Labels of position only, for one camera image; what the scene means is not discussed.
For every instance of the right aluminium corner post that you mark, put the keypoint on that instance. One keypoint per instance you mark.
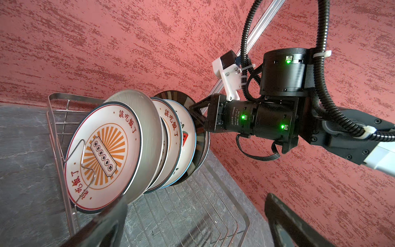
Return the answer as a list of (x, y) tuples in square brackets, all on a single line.
[(253, 37)]

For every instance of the dark rim striped plate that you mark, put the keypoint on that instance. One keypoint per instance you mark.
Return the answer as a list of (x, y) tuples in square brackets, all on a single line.
[(203, 138)]

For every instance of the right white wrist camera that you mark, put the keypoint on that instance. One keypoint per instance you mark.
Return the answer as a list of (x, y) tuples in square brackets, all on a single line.
[(226, 69)]

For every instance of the watermelon plate blue rim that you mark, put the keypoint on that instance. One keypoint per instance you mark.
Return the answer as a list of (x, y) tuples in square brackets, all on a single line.
[(188, 132)]

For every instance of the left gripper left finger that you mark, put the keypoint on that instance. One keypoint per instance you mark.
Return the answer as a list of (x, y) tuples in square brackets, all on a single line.
[(105, 229)]

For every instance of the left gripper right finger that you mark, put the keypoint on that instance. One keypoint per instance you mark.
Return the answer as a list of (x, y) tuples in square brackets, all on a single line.
[(288, 229)]

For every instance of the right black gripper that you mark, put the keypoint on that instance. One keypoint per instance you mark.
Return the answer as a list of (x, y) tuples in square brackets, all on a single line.
[(214, 122)]

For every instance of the steel wire dish rack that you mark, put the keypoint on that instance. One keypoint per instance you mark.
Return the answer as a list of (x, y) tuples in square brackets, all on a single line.
[(200, 211)]

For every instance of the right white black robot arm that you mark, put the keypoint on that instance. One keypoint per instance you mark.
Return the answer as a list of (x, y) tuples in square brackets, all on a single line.
[(375, 155)]

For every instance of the orange sunburst white plate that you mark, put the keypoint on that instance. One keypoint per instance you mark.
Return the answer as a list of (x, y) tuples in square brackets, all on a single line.
[(103, 157)]

